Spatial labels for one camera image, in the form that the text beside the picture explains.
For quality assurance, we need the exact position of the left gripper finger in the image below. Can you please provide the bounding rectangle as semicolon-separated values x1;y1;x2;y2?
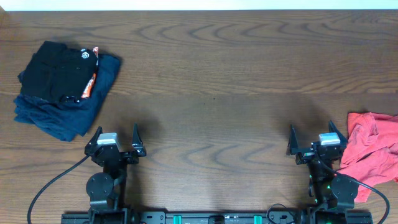
131;123;146;156
85;126;103;151

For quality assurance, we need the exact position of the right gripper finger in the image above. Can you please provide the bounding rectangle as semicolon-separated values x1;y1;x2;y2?
328;120;348;145
287;125;299;155

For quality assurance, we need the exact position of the red orange t-shirt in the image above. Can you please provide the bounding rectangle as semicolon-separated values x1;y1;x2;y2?
338;113;397;187

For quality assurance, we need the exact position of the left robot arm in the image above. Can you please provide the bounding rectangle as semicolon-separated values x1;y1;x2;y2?
85;124;147;224

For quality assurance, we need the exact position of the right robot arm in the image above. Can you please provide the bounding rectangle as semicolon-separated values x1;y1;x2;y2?
287;121;359;223

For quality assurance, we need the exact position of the folded navy blue garment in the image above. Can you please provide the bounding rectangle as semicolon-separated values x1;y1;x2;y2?
14;54;121;141

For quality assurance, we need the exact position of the folded black shirt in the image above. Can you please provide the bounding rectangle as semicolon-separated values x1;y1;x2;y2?
20;41;99;103

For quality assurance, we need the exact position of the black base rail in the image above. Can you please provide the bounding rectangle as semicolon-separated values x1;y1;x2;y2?
61;210;373;224

